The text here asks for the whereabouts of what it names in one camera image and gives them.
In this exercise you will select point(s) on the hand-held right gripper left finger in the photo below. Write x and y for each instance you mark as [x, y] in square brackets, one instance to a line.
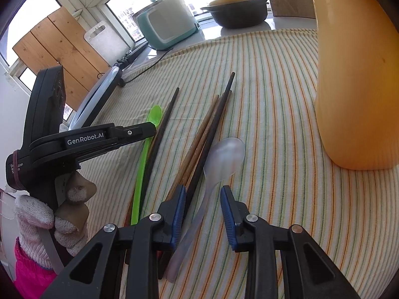
[178, 215]

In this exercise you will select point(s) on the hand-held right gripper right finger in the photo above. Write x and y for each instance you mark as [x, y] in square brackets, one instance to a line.
[227, 221]

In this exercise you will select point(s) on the white cutting board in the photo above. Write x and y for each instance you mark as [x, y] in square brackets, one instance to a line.
[107, 45]

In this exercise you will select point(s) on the person's left forearm pink sleeve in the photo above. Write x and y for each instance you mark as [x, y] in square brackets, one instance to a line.
[28, 274]

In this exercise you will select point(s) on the black clay pot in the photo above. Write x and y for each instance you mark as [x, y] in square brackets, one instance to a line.
[240, 15]

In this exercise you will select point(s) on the person's left hand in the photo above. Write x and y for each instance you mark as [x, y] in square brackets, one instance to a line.
[31, 218]

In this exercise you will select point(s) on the striped tablecloth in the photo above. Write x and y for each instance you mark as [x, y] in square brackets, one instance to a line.
[280, 130]

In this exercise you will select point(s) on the wooden plank panel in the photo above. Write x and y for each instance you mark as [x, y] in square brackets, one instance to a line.
[53, 46]

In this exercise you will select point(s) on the green plastic spoon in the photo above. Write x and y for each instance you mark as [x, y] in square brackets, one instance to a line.
[145, 168]

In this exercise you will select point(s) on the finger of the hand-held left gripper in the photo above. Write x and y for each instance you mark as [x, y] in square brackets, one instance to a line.
[137, 131]

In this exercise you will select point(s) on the translucent plastic spoon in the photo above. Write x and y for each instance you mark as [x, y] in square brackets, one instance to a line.
[223, 158]

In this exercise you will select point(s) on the black kitchen tongs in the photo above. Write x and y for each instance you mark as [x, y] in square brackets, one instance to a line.
[131, 56]

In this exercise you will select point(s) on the teal rice cooker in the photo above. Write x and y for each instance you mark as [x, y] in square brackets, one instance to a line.
[168, 25]

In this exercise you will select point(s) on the yellow plastic utensil container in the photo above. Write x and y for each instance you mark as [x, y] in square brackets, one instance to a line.
[355, 84]

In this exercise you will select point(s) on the dark wooden chopstick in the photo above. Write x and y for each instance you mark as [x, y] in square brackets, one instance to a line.
[215, 124]
[162, 130]

